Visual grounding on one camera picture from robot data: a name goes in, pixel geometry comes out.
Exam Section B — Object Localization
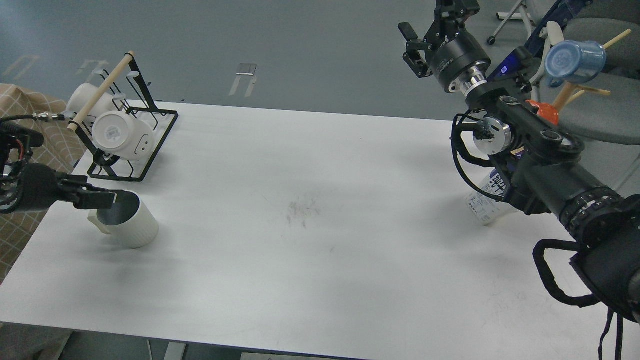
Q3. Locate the beige checked cloth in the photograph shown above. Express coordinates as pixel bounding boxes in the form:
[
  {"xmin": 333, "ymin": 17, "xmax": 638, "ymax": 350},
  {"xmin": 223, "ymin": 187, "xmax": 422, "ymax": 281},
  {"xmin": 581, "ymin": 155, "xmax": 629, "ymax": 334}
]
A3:
[{"xmin": 0, "ymin": 83, "xmax": 88, "ymax": 283}]

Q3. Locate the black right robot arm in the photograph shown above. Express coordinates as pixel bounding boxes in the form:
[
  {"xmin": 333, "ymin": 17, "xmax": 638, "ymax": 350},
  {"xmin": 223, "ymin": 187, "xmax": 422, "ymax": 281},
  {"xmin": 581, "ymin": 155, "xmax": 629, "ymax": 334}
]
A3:
[{"xmin": 398, "ymin": 0, "xmax": 640, "ymax": 360}]

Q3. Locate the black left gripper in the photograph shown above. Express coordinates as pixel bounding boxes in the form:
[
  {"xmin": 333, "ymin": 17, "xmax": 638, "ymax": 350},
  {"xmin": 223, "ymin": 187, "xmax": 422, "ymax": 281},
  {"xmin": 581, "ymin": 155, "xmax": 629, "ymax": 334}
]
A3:
[{"xmin": 15, "ymin": 163, "xmax": 117, "ymax": 211}]

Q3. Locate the white ribbed mug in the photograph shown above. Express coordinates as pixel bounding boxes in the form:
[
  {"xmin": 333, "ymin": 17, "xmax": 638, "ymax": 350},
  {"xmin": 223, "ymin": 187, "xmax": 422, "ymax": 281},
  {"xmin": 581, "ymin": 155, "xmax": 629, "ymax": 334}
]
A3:
[{"xmin": 87, "ymin": 190, "xmax": 160, "ymax": 249}]

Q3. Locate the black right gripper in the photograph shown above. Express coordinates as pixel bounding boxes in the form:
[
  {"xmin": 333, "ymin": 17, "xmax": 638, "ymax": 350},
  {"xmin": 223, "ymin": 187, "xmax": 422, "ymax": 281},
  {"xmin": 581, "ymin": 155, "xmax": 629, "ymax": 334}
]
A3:
[{"xmin": 398, "ymin": 0, "xmax": 491, "ymax": 94}]

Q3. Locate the blue folding chair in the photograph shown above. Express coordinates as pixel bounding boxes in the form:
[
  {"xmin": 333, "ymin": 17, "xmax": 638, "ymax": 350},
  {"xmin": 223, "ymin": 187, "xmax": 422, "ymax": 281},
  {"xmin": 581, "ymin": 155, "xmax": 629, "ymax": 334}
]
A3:
[{"xmin": 487, "ymin": 0, "xmax": 581, "ymax": 83}]

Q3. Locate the blue white milk carton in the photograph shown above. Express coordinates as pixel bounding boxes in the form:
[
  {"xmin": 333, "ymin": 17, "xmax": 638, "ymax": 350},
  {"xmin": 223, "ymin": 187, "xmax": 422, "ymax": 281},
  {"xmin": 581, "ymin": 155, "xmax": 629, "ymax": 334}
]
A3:
[{"xmin": 464, "ymin": 170, "xmax": 518, "ymax": 226}]

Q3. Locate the wooden cup tree stand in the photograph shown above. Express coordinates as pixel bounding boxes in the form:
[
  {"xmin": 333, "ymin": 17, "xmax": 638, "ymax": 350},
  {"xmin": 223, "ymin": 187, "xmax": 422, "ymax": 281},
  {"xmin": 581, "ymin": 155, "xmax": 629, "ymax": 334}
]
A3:
[{"xmin": 531, "ymin": 22, "xmax": 631, "ymax": 116}]

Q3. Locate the black wire cup rack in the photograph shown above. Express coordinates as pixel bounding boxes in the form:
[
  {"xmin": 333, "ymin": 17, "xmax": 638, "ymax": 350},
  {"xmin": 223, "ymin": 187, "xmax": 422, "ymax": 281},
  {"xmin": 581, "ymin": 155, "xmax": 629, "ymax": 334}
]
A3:
[{"xmin": 65, "ymin": 51, "xmax": 179, "ymax": 182}]

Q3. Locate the blue plastic cup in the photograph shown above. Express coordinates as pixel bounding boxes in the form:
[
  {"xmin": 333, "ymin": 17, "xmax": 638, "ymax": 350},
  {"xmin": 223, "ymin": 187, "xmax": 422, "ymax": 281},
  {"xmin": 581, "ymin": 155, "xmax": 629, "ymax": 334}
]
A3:
[{"xmin": 544, "ymin": 40, "xmax": 608, "ymax": 85}]

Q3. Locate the silver floor plate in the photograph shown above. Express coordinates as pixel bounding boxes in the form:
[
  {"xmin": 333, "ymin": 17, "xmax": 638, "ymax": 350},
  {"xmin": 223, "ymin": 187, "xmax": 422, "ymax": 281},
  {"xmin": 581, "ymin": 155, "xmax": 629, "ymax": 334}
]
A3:
[{"xmin": 235, "ymin": 63, "xmax": 258, "ymax": 76}]

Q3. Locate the orange plastic cup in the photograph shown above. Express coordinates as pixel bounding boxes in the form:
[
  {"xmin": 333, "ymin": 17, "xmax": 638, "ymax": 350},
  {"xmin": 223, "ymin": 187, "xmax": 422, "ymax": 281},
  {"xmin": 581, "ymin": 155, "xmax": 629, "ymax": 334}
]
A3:
[{"xmin": 526, "ymin": 99, "xmax": 560, "ymax": 126}]

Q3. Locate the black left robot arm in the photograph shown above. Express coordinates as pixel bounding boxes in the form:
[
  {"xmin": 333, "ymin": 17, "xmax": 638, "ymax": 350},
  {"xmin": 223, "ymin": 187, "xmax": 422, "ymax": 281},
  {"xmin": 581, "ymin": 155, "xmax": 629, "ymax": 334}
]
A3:
[{"xmin": 1, "ymin": 112, "xmax": 117, "ymax": 214}]

